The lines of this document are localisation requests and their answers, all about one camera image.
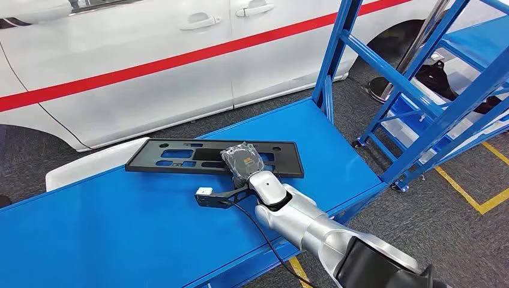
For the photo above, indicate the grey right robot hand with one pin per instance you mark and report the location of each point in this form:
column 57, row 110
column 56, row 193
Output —
column 243, row 161

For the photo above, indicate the black plastic plate frame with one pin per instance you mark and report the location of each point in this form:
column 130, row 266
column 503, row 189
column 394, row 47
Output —
column 159, row 161

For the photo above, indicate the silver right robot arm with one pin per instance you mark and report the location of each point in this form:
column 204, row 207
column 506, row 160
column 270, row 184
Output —
column 302, row 222

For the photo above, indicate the black moulded part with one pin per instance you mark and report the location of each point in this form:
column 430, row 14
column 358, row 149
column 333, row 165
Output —
column 435, row 81
column 487, row 105

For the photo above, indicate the yellow floor tape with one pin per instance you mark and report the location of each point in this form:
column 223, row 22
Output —
column 483, row 207
column 299, row 274

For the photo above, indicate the white car with red stripe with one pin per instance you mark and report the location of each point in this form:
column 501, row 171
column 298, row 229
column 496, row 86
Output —
column 119, row 39

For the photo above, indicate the black camera bracket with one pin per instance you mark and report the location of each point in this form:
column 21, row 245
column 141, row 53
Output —
column 216, row 200

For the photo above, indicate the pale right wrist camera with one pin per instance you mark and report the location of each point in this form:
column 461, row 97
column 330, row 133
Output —
column 204, row 191

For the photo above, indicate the blue steel rack frame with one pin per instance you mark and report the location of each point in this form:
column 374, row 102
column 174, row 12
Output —
column 336, row 51

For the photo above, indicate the chrome stanchion post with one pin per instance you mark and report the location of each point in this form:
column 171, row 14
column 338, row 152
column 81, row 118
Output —
column 421, row 36

